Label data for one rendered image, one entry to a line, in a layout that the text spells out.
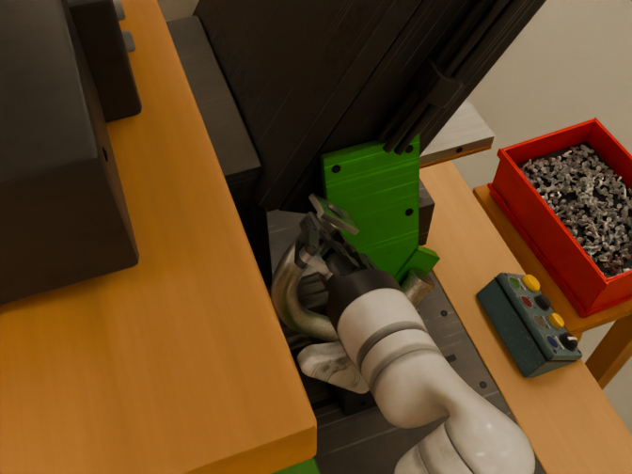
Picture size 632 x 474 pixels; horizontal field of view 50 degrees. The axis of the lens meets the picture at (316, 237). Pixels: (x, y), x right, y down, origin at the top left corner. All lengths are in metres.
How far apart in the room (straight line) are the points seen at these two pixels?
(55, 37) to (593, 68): 2.83
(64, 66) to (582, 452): 0.87
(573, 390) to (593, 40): 2.31
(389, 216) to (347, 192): 0.07
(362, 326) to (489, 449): 0.16
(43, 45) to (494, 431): 0.38
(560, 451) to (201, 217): 0.75
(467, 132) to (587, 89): 1.98
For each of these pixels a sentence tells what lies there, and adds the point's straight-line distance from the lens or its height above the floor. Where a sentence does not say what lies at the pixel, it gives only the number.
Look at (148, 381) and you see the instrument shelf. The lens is 0.29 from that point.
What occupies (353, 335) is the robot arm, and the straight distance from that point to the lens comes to 0.60.
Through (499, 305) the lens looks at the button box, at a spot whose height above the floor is 0.93.
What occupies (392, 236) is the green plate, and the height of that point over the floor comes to 1.14.
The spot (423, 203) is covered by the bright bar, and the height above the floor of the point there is 1.01.
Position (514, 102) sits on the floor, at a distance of 2.79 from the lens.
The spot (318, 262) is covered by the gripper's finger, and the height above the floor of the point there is 1.27.
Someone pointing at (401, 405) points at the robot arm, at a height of 1.29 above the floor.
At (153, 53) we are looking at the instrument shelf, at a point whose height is 1.54.
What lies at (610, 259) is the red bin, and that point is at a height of 0.88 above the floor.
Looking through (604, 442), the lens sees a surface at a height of 0.90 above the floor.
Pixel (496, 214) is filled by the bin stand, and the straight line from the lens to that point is 1.32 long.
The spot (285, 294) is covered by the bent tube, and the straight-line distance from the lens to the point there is 0.77.
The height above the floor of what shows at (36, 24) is 1.63.
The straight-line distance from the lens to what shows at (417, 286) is 0.85.
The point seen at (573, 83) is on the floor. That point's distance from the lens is 2.94.
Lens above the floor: 1.80
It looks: 54 degrees down
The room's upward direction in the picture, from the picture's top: straight up
